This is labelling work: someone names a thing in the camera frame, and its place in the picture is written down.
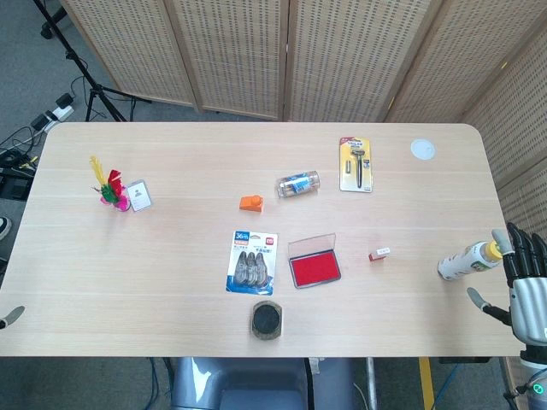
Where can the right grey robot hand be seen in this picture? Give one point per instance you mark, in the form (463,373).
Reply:
(527,307)

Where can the red and white stamp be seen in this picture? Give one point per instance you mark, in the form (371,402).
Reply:
(381,253)

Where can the red ink pad case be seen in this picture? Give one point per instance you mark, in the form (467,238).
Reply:
(314,267)

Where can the white bottle yellow cap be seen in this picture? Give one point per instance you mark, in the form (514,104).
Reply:
(463,261)

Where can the metal table leg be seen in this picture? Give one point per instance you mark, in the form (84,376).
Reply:
(371,384)

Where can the white round table grommet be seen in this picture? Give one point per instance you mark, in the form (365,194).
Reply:
(424,149)

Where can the yellow razor blister pack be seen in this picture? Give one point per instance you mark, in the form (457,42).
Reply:
(357,166)

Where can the clear plastic tube container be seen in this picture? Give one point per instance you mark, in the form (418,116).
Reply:
(298,184)

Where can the glass jar black lid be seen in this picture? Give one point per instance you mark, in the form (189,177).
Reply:
(266,319)

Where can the correction tape blister pack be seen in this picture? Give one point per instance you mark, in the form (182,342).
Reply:
(252,265)

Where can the grey robot torso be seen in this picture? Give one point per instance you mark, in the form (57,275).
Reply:
(256,384)

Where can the orange plastic block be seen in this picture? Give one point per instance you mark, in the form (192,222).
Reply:
(250,205)

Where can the small photo card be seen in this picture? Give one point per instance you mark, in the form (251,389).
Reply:
(139,196)

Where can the colourful feather shuttlecock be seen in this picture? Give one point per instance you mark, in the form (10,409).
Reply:
(112,190)

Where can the black tripod stand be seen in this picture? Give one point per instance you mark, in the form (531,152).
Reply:
(92,91)

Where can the white power strip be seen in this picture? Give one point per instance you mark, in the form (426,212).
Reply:
(57,113)

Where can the black floor box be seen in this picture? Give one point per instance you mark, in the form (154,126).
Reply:
(15,184)

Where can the white black shoe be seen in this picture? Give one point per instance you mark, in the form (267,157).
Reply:
(4,227)

